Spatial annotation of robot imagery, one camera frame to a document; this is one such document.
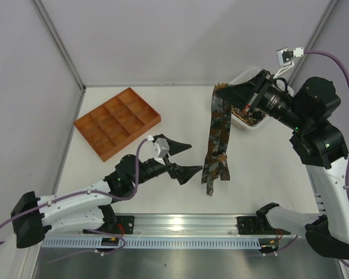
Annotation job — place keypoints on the dark floral tie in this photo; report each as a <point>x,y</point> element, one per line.
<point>251,118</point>

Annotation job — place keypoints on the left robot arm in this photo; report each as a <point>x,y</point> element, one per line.
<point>89,209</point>

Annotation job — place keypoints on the brown grey floral tie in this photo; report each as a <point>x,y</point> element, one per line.
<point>215,164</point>

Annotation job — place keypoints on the white slotted cable duct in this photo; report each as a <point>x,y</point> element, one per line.
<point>152,243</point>

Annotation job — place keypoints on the aluminium mounting rail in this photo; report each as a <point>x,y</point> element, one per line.
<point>146,225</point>

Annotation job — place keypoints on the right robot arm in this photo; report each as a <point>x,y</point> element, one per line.
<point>321,148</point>

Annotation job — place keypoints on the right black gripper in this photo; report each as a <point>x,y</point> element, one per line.
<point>259,90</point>

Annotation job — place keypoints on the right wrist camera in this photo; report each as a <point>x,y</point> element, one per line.
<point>286,58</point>

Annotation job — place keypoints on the right aluminium frame post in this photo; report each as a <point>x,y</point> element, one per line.
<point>314,38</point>

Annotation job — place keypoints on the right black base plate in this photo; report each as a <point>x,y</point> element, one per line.
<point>254,225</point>

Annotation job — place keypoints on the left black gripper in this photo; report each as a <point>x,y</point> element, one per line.
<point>168,164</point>

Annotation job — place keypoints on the aluminium frame post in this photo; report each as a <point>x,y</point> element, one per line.
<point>314,38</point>
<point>56,39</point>

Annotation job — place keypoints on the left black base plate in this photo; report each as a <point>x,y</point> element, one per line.
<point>124,225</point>

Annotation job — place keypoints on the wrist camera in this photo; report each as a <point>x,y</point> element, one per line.
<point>286,58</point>
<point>161,148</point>

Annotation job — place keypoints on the white plastic basket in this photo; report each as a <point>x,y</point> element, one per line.
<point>241,78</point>

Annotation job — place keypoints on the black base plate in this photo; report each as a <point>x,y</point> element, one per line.
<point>254,225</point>
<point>124,225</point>

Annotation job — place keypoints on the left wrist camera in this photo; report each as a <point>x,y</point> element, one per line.
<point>161,148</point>

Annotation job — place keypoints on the orange compartment tray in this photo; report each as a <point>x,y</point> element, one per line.
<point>116,123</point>

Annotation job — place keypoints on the left aluminium frame post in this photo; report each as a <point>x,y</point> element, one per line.
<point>56,39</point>

